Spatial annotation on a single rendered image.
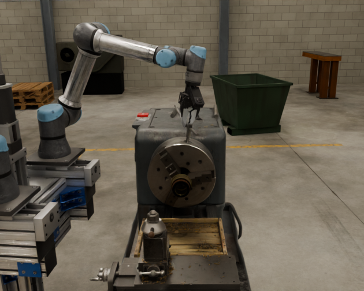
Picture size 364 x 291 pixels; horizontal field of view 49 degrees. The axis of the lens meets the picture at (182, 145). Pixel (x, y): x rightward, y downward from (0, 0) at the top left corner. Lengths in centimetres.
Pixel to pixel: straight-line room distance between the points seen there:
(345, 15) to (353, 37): 68
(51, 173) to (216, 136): 80
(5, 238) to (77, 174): 50
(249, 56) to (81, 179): 1024
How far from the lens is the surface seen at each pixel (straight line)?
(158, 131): 195
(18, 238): 155
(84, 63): 194
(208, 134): 194
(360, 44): 1285
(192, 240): 171
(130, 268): 140
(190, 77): 177
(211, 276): 135
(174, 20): 1163
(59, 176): 196
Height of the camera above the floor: 175
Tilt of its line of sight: 17 degrees down
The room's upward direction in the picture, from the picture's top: 1 degrees counter-clockwise
